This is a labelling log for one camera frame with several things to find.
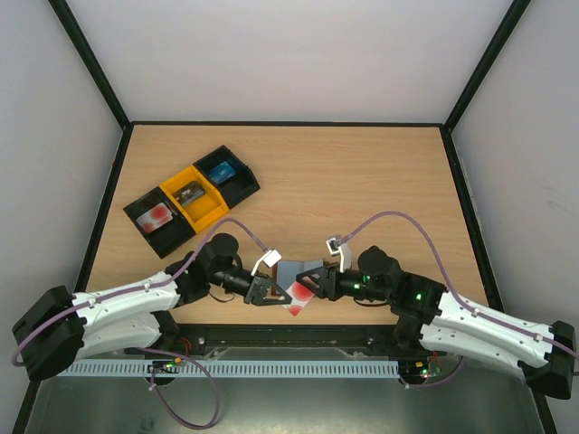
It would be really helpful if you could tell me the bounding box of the black frame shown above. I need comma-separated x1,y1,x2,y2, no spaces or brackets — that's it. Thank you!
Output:
49,0,531,311

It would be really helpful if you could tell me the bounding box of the slotted cable duct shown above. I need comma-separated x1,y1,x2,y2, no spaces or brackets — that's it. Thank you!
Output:
60,359,399,379

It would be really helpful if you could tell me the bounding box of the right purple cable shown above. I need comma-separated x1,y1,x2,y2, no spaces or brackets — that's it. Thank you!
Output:
338,211,579,390

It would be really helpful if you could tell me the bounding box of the dark card in bin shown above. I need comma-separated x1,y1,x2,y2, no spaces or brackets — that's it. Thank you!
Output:
173,181,205,208

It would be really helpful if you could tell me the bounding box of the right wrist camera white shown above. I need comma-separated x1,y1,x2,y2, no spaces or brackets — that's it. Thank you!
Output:
326,235,352,273

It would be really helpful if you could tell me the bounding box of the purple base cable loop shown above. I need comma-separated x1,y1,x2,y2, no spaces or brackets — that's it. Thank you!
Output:
147,346,223,429

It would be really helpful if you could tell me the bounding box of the brown leather card holder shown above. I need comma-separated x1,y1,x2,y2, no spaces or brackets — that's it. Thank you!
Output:
270,258,327,299

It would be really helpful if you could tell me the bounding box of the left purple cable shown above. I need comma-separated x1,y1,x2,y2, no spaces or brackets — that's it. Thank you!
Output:
9,218,272,367

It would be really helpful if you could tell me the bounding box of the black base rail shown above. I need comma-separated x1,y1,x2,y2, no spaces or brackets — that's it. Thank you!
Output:
171,323,526,358

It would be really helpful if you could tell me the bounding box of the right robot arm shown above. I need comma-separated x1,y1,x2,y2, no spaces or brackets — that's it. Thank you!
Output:
296,246,575,400

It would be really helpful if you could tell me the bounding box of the black bin left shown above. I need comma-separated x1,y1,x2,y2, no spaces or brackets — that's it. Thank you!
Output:
123,187,195,259

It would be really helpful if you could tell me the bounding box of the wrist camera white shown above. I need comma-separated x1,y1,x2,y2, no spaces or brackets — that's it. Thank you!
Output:
251,249,281,276
326,235,352,273

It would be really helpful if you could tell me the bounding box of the black bin right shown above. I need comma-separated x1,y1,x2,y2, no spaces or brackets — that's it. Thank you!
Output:
194,145,261,209

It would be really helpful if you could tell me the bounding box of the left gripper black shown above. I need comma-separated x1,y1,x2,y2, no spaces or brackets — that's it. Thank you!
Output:
209,265,291,307

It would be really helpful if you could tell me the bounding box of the blue card in bin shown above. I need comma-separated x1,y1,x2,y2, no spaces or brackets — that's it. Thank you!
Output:
209,161,238,185

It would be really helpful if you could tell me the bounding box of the red white card in bin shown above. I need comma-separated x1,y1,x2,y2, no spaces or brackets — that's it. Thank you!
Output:
136,203,173,234

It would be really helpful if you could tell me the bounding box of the black bin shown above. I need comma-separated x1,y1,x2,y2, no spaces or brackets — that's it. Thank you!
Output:
194,145,261,209
123,187,195,259

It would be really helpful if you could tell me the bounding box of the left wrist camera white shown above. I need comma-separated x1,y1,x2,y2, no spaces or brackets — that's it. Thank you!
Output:
251,249,281,276

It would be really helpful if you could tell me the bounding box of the yellow bin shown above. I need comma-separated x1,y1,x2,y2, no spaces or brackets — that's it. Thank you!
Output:
159,165,230,234

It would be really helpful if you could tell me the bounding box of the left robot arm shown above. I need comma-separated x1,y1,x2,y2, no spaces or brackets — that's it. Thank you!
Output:
12,233,292,381

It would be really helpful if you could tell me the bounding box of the red white circle card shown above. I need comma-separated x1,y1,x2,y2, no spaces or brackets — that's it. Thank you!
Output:
283,281,314,316

